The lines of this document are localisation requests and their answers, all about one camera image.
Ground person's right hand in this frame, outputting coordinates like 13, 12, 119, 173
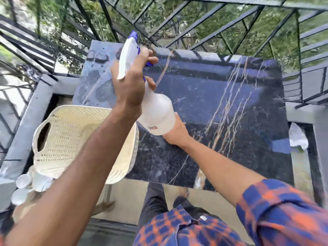
162, 112, 192, 148

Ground person's left hand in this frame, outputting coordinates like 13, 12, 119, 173
110, 47, 159, 121

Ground white spray bottle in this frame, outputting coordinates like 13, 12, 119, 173
117, 30, 176, 136

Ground cream plastic basket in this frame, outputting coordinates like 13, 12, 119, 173
32, 105, 140, 185

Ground patterned bowl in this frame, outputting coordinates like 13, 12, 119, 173
32, 171, 55, 192

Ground plain white cup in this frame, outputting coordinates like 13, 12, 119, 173
16, 173, 32, 189

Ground white mug blue flower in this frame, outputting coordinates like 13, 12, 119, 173
11, 188, 31, 206

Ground person's left forearm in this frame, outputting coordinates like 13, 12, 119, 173
5, 112, 139, 246

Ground person's right forearm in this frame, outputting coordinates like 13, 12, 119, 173
182, 139, 268, 208

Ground dark marble table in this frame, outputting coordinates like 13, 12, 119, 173
72, 40, 295, 191

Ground dark trousers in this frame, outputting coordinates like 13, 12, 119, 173
138, 183, 223, 228

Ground blue orange plaid shirt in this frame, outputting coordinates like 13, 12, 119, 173
133, 178, 328, 246

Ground dark ribbed door threshold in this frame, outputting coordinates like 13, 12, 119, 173
84, 218, 140, 235

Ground crumpled white paper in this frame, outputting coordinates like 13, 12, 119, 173
289, 122, 309, 151

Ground green foliage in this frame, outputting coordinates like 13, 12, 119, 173
0, 0, 328, 74

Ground beige low stool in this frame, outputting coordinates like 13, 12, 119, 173
11, 165, 116, 223

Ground black metal railing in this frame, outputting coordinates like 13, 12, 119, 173
0, 0, 328, 162

